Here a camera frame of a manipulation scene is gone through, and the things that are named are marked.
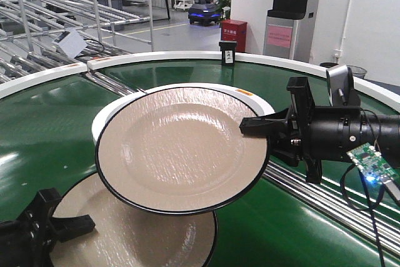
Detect beige plate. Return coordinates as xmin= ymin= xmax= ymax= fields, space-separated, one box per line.
xmin=50 ymin=174 xmax=218 ymax=266
xmin=96 ymin=86 xmax=270 ymax=214

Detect red fire extinguisher cabinet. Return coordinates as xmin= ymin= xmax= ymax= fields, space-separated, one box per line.
xmin=220 ymin=19 xmax=248 ymax=53

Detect green circuit board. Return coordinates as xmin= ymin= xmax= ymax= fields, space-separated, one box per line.
xmin=346 ymin=143 xmax=399 ymax=184

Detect white inner conveyor ring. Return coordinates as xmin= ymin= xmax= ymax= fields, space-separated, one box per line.
xmin=91 ymin=83 xmax=276 ymax=147

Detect steel conveyor rollers, right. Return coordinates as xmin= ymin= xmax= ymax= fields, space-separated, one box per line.
xmin=263 ymin=162 xmax=399 ymax=257

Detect white control box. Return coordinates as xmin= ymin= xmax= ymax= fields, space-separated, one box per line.
xmin=53 ymin=28 xmax=87 ymax=59

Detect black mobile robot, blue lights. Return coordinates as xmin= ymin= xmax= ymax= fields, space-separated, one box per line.
xmin=188 ymin=3 xmax=221 ymax=24

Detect black cable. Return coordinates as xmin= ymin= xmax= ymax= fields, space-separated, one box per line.
xmin=339 ymin=107 xmax=400 ymax=267

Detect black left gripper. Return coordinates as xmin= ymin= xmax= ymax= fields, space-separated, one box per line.
xmin=1 ymin=188 xmax=96 ymax=266

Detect metal roller rack shelving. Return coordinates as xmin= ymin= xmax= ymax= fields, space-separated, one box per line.
xmin=0 ymin=0 xmax=154 ymax=85

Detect black waste bin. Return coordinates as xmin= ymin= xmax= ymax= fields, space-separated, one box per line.
xmin=319 ymin=62 xmax=338 ymax=68

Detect small black sensor box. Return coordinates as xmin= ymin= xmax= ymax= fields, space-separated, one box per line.
xmin=219 ymin=40 xmax=237 ymax=66

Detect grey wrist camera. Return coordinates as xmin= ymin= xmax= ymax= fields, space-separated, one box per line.
xmin=326 ymin=64 xmax=361 ymax=108

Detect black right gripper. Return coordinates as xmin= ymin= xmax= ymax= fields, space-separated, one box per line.
xmin=239 ymin=77 xmax=361 ymax=184

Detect black and grey water dispenser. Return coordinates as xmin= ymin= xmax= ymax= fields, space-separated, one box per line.
xmin=263 ymin=0 xmax=308 ymax=59

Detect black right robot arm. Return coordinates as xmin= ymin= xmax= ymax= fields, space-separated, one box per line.
xmin=239 ymin=77 xmax=399 ymax=184

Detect white outer conveyor rim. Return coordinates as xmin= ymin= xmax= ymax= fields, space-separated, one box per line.
xmin=1 ymin=51 xmax=399 ymax=111

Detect mesh waste basket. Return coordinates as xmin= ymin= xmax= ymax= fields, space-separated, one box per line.
xmin=348 ymin=65 xmax=368 ymax=79

